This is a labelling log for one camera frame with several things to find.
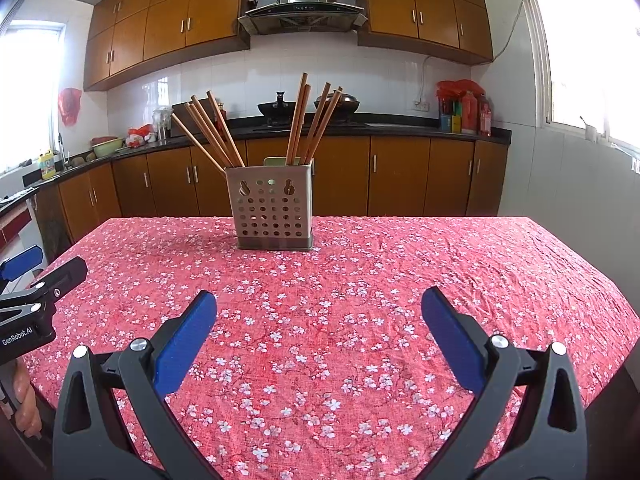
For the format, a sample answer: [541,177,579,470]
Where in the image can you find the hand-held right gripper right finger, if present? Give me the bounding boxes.
[417,287,588,480]

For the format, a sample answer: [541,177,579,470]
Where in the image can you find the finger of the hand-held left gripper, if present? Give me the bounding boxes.
[0,256,89,329]
[0,245,44,283]

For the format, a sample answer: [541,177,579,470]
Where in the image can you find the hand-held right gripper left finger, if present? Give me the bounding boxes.
[52,290,221,480]

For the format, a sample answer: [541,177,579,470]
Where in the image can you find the perforated metal utensil holder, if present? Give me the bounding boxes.
[225,157,315,252]

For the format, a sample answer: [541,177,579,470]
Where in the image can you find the person's left hand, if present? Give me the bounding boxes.
[10,360,44,440]

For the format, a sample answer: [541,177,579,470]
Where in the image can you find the red floral tablecloth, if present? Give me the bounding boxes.
[22,215,640,480]

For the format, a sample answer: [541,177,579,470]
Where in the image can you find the green basin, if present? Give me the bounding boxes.
[91,135,125,159]

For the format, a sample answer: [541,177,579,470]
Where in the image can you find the hanging red plastic bag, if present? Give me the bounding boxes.
[57,87,83,128]

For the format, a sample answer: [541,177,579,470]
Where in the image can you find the red and white bag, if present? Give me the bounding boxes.
[125,124,156,149]

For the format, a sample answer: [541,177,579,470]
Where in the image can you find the small window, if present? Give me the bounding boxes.
[0,20,67,177]

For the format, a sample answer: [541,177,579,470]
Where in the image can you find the wooden base cabinets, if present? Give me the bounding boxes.
[30,132,509,257]

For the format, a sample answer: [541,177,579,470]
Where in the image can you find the clear glass jar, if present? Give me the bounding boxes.
[152,107,174,141]

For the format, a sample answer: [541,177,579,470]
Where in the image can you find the brown cutting board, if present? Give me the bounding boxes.
[171,101,221,137]

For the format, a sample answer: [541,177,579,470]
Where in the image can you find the dark kitchen countertop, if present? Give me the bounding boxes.
[0,115,513,217]

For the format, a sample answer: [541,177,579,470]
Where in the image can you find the colourful boxes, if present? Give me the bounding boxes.
[439,100,463,133]

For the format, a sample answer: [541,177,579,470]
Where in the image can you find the red bottles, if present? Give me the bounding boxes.
[460,91,494,137]

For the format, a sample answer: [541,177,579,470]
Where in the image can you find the red bag on counter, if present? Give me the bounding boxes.
[436,79,486,107]

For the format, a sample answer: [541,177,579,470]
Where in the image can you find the black wok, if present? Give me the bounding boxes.
[257,90,296,124]

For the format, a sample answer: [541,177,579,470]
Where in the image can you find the wok with lid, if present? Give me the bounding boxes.
[314,87,361,122]

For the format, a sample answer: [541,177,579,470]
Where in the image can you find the large window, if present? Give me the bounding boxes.
[517,0,640,162]

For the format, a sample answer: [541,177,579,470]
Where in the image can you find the steel range hood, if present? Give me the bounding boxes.
[237,0,369,36]

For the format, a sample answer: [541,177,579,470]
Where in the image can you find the long wooden wall cabinet row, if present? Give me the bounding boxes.
[82,0,251,92]

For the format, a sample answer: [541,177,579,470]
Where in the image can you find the short wooden wall cabinet row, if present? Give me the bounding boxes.
[357,0,495,66]

